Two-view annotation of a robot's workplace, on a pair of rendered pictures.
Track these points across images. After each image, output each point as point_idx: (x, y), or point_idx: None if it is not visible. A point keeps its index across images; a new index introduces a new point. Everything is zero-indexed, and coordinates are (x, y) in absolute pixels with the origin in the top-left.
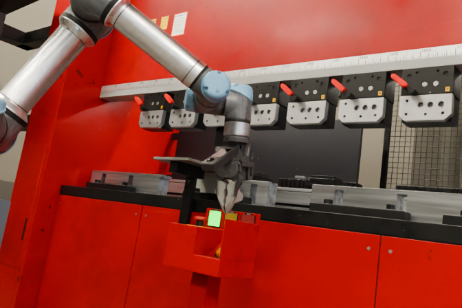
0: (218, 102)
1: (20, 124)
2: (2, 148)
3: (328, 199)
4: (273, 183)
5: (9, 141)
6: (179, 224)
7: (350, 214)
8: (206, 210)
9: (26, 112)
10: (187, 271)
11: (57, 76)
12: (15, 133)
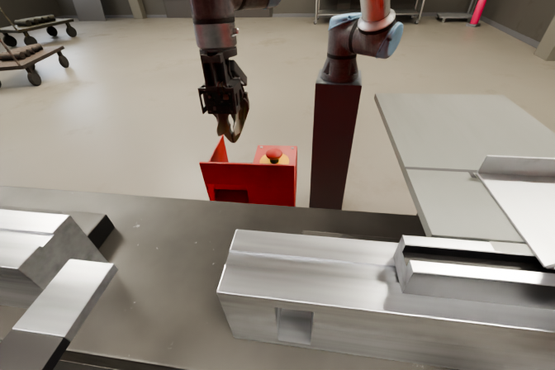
0: None
1: (362, 33)
2: (367, 53)
3: (55, 212)
4: (227, 260)
5: (364, 47)
6: (282, 145)
7: (47, 189)
8: (294, 168)
9: (366, 21)
10: None
11: None
12: (363, 40)
